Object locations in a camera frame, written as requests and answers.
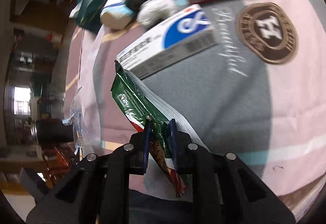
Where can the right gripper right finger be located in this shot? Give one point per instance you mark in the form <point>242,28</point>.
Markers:
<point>173,139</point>

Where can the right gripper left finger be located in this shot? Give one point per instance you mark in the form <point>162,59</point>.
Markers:
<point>145,144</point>

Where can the long green snack packet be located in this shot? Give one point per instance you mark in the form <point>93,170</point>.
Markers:
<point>144,109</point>

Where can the clear blue plastic wrapper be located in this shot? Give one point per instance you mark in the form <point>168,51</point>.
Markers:
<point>76,121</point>

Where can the white blue medicine box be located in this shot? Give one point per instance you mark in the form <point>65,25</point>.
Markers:
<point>182,35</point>

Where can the black thermos cup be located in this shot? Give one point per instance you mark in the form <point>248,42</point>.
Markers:
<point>51,132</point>

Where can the crumpled white tissue ball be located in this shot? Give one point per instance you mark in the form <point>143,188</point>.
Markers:
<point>153,11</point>

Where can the dark green tissue box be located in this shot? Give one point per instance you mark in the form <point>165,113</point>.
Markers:
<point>87,14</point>

